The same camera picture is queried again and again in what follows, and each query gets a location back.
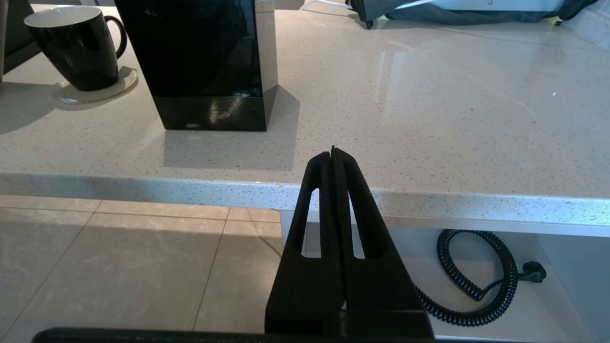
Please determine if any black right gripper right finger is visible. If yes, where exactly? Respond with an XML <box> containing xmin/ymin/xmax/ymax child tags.
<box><xmin>333</xmin><ymin>147</ymin><xmax>435</xmax><ymax>335</ymax></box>

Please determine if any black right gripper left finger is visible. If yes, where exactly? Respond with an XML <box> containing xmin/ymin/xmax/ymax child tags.
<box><xmin>264</xmin><ymin>151</ymin><xmax>345</xmax><ymax>334</ymax></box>

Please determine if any black tissue box white lid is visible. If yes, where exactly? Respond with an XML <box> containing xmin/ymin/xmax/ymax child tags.
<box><xmin>113</xmin><ymin>0</ymin><xmax>279</xmax><ymax>132</ymax></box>

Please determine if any round white coaster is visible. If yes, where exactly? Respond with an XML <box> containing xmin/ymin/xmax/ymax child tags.
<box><xmin>53</xmin><ymin>66</ymin><xmax>139</xmax><ymax>104</ymax></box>

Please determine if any silver microwave oven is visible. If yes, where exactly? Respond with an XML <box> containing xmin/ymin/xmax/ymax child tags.
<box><xmin>396</xmin><ymin>0</ymin><xmax>572</xmax><ymax>13</ymax></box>

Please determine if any black mug white inside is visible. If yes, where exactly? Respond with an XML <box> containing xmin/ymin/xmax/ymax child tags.
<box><xmin>24</xmin><ymin>6</ymin><xmax>128</xmax><ymax>91</ymax></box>

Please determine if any black serving tray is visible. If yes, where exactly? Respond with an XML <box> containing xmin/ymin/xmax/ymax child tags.
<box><xmin>2</xmin><ymin>43</ymin><xmax>42</xmax><ymax>75</ymax></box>

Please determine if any black organizer box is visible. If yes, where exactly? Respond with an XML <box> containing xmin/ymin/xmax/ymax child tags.
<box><xmin>4</xmin><ymin>0</ymin><xmax>40</xmax><ymax>59</ymax></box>

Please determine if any black coiled cable with plug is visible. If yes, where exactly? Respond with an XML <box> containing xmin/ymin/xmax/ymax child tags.
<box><xmin>415</xmin><ymin>230</ymin><xmax>548</xmax><ymax>327</ymax></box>

